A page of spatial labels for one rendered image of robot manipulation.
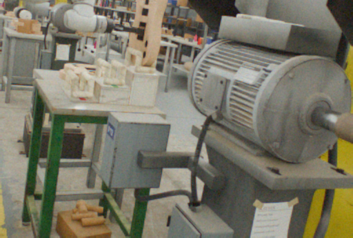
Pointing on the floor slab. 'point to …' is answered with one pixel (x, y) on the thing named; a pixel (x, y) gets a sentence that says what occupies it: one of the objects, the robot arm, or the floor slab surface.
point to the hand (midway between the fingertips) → (140, 31)
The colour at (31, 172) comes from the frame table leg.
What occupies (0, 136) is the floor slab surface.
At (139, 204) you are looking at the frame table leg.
